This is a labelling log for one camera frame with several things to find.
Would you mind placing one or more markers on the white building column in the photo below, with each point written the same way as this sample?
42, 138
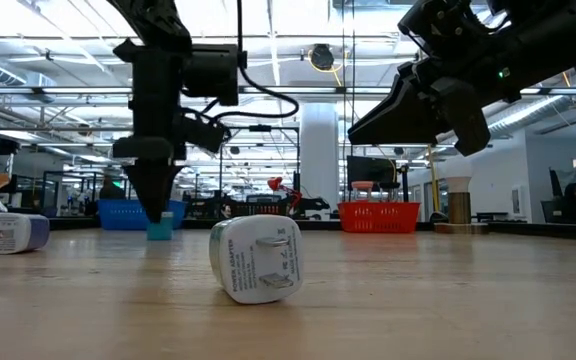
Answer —
320, 150

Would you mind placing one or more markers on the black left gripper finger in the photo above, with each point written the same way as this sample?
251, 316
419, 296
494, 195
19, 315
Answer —
155, 190

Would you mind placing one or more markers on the red plastic basket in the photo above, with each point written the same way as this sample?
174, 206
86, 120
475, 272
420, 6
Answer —
378, 217

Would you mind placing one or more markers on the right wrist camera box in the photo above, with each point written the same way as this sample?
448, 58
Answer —
433, 25

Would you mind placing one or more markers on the blue power adapter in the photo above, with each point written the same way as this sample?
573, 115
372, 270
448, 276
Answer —
160, 231

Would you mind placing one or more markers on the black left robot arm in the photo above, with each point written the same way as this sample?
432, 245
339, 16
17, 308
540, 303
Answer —
158, 20

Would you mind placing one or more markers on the black plastic basket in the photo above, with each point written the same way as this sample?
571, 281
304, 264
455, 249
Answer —
258, 210

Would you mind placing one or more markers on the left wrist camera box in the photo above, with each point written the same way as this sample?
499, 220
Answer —
203, 132

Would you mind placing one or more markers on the black background rig frame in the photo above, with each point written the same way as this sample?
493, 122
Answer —
260, 128

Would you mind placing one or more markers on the black aluminium table frame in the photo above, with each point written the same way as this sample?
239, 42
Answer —
528, 229

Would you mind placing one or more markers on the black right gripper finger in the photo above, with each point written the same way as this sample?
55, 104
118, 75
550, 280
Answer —
398, 120

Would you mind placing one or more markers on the blue plastic basket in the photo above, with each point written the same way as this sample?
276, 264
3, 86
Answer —
118, 215

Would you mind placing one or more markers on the white bulb table lamp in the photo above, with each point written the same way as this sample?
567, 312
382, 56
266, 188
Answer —
460, 205

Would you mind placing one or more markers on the person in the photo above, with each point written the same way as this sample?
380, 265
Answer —
112, 191
575, 197

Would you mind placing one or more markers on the pink hourglass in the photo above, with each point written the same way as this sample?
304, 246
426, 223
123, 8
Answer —
362, 185

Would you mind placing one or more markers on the purple power adapter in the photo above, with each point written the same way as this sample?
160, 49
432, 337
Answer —
13, 235

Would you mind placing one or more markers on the black computer monitor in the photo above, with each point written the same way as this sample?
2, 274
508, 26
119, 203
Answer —
368, 172

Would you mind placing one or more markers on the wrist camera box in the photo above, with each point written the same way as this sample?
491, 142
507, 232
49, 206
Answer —
433, 25
203, 132

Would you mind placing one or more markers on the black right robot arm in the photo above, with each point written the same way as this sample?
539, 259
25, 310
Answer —
558, 45

